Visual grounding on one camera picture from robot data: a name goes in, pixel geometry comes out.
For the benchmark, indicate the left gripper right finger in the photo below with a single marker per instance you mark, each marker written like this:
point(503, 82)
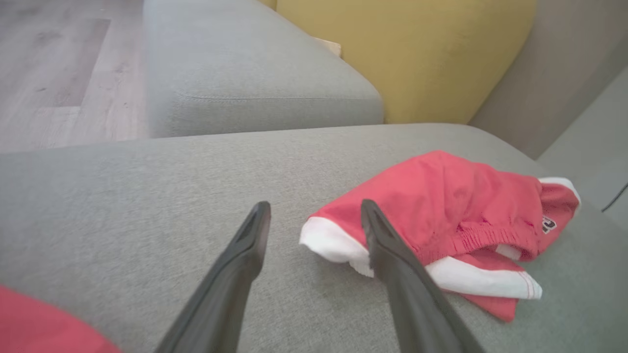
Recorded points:
point(417, 314)

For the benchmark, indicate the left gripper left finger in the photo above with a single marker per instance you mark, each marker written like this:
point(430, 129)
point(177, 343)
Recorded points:
point(221, 304)

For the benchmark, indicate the red shorts with white hems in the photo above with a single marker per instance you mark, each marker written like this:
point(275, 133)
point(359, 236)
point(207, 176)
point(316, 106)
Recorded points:
point(441, 196)

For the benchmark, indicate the red number 23 jersey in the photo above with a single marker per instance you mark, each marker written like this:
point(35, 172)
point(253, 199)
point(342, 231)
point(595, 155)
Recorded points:
point(39, 328)

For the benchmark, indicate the grey sofa chaise seat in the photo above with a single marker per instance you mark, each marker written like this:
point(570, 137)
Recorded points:
point(147, 206)

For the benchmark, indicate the grey sofa seat cushion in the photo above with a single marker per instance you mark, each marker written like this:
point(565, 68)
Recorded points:
point(245, 63)

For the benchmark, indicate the large yellow sofa back cushion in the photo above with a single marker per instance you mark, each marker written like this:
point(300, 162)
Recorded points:
point(417, 59)

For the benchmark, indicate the small tan tag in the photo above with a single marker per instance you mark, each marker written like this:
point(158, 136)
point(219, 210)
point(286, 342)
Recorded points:
point(331, 47)

